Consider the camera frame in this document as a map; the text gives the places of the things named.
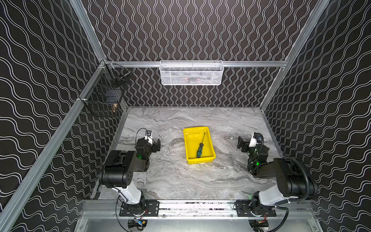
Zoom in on aluminium frame corner post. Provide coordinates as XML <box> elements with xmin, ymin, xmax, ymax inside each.
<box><xmin>260</xmin><ymin>0</ymin><xmax>329</xmax><ymax>112</ymax></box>

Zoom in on green handled screwdriver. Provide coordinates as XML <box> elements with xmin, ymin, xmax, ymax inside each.
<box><xmin>196</xmin><ymin>133</ymin><xmax>206</xmax><ymax>158</ymax></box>

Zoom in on black wire basket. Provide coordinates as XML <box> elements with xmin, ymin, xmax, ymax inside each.
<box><xmin>82</xmin><ymin>62</ymin><xmax>132</xmax><ymax>119</ymax></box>

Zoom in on yellow plastic bin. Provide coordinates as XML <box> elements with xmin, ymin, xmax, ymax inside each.
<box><xmin>183</xmin><ymin>127</ymin><xmax>216</xmax><ymax>164</ymax></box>

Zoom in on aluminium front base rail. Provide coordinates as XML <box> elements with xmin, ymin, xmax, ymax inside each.
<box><xmin>75</xmin><ymin>200</ymin><xmax>323</xmax><ymax>232</ymax></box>

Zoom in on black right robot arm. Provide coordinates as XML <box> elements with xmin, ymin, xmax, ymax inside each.
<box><xmin>237</xmin><ymin>132</ymin><xmax>318</xmax><ymax>209</ymax></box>

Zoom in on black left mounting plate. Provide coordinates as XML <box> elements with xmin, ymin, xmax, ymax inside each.
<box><xmin>119</xmin><ymin>200</ymin><xmax>160</xmax><ymax>217</ymax></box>

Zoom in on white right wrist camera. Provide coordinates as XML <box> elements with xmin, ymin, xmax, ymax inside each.
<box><xmin>249</xmin><ymin>132</ymin><xmax>264</xmax><ymax>148</ymax></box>

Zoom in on aluminium left corner post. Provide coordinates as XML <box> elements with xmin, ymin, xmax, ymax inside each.
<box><xmin>70</xmin><ymin>0</ymin><xmax>106</xmax><ymax>61</ymax></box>

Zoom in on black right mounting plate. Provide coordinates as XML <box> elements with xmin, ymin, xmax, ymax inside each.
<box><xmin>233</xmin><ymin>200</ymin><xmax>277</xmax><ymax>217</ymax></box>

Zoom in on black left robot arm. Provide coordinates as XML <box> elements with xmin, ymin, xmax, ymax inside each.
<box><xmin>98</xmin><ymin>137</ymin><xmax>161</xmax><ymax>215</ymax></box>

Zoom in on black mounting plate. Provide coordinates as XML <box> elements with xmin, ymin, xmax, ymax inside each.
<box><xmin>119</xmin><ymin>200</ymin><xmax>160</xmax><ymax>217</ymax></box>
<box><xmin>233</xmin><ymin>200</ymin><xmax>277</xmax><ymax>217</ymax></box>

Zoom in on aluminium horizontal back rail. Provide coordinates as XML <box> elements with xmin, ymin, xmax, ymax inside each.
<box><xmin>106</xmin><ymin>60</ymin><xmax>287</xmax><ymax>68</ymax></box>

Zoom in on aluminium left side rail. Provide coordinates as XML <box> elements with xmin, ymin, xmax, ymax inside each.
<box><xmin>1</xmin><ymin>60</ymin><xmax>105</xmax><ymax>232</ymax></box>

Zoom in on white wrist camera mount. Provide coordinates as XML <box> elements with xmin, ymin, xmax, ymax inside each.
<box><xmin>145</xmin><ymin>130</ymin><xmax>156</xmax><ymax>145</ymax></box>

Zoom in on white mesh wall basket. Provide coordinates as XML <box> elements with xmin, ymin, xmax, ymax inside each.
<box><xmin>159</xmin><ymin>60</ymin><xmax>224</xmax><ymax>86</ymax></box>

